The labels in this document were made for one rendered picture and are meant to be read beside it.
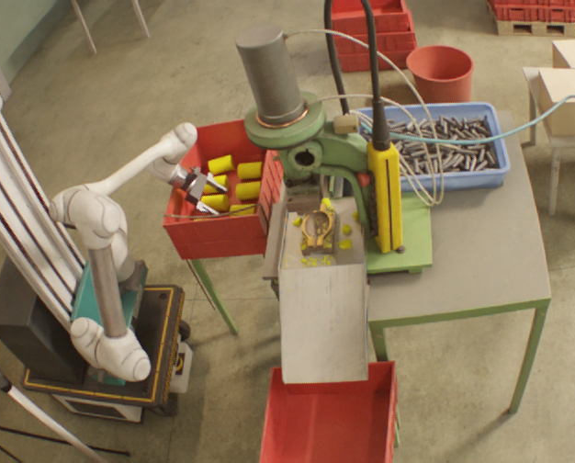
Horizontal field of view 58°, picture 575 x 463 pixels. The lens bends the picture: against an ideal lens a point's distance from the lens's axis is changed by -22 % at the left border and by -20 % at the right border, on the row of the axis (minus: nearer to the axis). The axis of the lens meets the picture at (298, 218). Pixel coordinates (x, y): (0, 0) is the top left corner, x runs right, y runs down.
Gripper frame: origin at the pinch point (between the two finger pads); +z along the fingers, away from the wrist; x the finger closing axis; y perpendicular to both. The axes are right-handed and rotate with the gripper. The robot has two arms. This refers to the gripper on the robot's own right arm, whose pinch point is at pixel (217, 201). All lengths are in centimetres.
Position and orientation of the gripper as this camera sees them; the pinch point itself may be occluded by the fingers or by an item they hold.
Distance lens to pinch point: 260.0
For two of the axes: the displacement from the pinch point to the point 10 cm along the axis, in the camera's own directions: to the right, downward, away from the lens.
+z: 7.9, 4.9, 3.7
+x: -1.6, 7.4, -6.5
